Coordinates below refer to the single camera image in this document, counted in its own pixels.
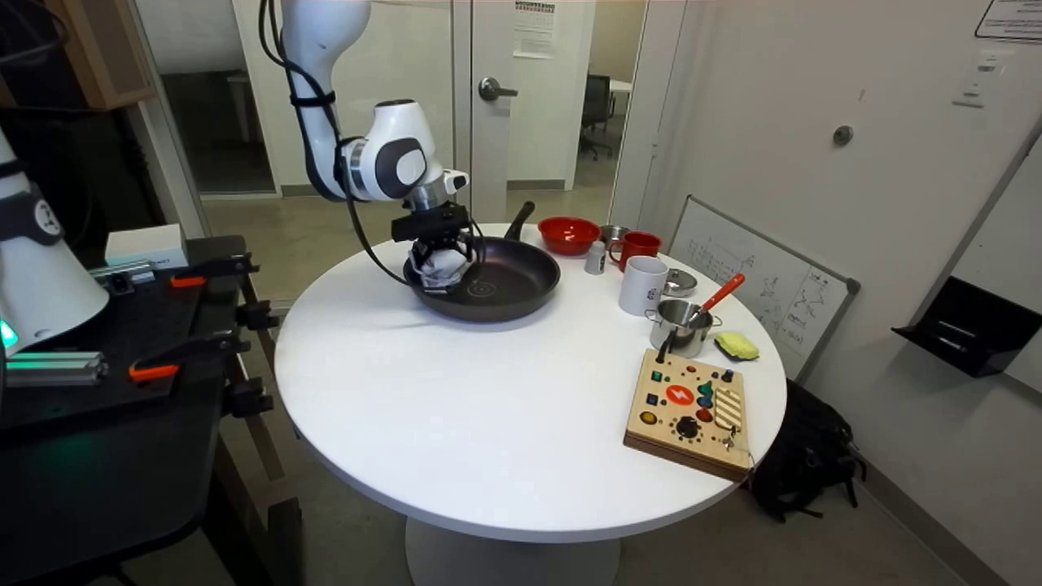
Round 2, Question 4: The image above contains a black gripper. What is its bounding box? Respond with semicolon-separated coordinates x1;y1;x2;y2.
406;199;481;286

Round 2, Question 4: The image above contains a black frying pan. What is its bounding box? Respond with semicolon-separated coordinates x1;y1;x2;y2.
401;199;563;327

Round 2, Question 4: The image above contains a red bowl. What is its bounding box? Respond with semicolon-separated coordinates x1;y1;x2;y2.
539;214;602;262

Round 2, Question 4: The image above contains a white door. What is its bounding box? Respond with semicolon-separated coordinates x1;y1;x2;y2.
465;0;602;222

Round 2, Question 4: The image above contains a red mug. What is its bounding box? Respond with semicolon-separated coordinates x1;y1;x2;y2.
608;227;665;275

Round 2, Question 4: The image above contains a black cart clamp knob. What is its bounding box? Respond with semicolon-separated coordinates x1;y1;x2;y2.
230;301;279;337
222;377;275;420

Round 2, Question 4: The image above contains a white mug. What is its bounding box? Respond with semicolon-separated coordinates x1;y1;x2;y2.
619;253;668;320

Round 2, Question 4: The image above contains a small silver metal cup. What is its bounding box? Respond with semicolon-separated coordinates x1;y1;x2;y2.
661;266;699;302

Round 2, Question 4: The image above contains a white paper notice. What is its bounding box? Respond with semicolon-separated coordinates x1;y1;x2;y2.
508;0;563;62

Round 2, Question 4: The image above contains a small metal saucepan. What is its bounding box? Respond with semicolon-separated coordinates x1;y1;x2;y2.
647;298;725;364

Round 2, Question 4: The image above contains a wooden busy board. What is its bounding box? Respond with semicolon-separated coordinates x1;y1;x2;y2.
623;349;759;483

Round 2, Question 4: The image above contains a white cardboard box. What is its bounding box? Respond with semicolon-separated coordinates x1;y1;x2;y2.
100;222;194;275

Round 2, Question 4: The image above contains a yellow green sponge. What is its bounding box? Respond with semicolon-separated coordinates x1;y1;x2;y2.
711;329;763;364

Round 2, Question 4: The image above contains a leaning whiteboard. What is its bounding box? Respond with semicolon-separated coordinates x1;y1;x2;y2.
665;192;864;383

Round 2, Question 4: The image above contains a black robot cart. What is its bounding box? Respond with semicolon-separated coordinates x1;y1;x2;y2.
0;232;306;586

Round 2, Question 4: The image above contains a black backpack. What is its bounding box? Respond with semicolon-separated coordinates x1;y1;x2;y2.
747;377;869;523

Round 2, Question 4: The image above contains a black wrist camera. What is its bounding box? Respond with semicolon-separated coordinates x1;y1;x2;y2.
387;212;435;243

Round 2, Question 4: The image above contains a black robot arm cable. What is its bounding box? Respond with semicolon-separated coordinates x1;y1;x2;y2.
258;0;417;286

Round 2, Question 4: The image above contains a metal door handle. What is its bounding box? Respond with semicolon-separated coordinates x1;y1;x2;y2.
477;75;520;108

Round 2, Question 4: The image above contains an orange-handled black bar clamp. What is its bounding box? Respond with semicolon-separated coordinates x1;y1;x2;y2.
93;253;265;298
126;329;253;388

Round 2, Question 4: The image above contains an orange-handled kitchen utensil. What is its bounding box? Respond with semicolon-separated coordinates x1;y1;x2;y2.
682;269;753;337

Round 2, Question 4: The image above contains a wooden wall cabinet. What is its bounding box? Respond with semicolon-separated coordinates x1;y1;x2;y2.
44;0;159;115

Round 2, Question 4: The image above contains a silver aluminium rail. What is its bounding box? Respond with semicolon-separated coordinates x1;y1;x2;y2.
0;349;107;391

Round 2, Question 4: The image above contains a black wall tray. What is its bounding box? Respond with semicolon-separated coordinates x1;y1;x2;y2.
893;275;1042;381

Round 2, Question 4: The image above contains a small paper wall label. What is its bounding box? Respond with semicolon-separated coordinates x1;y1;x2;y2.
948;53;1004;115

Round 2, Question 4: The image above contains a framed wall sign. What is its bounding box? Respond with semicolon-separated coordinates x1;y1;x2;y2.
971;0;1042;47

